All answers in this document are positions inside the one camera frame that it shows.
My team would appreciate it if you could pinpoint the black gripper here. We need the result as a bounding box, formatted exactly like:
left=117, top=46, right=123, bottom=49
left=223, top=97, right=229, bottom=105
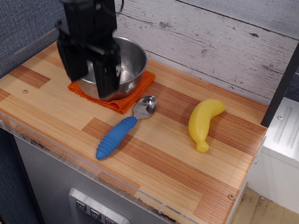
left=57, top=0, right=121, bottom=99

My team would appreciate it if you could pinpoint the blue handled metal spoon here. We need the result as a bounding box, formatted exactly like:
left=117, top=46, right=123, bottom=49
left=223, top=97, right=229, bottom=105
left=95, top=95, right=158, bottom=160

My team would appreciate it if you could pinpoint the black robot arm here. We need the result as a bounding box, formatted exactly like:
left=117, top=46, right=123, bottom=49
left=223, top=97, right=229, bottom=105
left=56, top=0, right=121, bottom=100

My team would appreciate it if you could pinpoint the steel bowl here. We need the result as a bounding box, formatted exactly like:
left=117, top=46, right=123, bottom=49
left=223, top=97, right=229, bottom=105
left=76, top=36, right=148, bottom=101

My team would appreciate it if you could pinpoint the orange cloth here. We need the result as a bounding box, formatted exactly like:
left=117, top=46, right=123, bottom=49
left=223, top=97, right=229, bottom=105
left=68, top=71, right=156, bottom=114

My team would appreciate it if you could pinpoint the yellow toy banana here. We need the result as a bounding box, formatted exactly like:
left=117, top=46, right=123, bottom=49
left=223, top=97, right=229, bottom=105
left=188, top=99, right=225, bottom=153

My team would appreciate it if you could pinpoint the silver toy fridge cabinet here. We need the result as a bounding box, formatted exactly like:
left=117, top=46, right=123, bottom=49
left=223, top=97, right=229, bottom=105
left=5, top=134, right=215, bottom=224

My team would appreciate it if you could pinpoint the silver dispenser button panel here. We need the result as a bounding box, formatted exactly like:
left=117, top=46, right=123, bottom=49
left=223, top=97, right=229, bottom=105
left=68, top=187, right=131, bottom=224

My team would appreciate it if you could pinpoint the white toy sink counter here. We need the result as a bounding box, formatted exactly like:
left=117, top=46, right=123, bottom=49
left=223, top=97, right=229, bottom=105
left=247, top=98, right=299, bottom=214

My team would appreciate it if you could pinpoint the black right vertical post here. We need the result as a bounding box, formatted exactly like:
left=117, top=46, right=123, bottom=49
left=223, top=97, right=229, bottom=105
left=261, top=42, right=299, bottom=127

